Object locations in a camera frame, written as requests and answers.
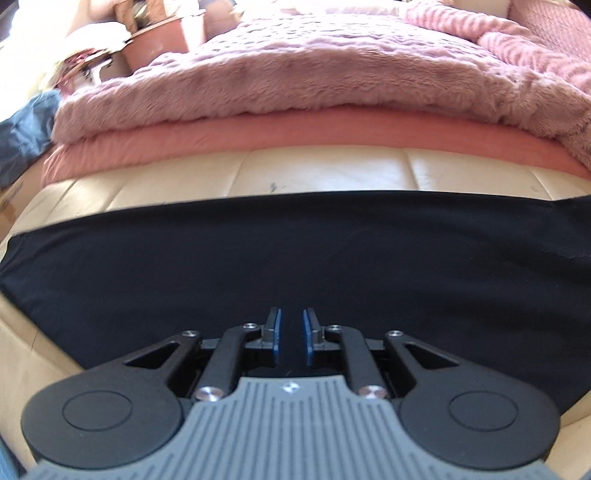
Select pink plastic storage box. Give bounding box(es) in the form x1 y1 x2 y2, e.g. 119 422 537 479
121 9 206 73

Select pink quilted headboard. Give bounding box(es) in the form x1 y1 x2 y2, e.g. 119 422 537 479
508 0 591 70

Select white cloth pile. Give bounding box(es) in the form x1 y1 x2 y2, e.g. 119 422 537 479
60 21 132 58

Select black pants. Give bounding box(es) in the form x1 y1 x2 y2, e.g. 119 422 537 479
0 190 591 412

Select blue duffel bag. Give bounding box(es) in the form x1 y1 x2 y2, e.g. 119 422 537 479
0 89 63 188

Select salmon pink bed sheet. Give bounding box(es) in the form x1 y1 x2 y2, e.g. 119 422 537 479
41 107 591 186

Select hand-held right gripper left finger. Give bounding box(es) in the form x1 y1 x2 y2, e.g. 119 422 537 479
122 306 283 402

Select pink fluffy blanket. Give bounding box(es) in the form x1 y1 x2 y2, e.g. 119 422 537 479
52 0 591 175

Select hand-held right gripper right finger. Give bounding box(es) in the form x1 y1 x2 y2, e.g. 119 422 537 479
302 308 463 401

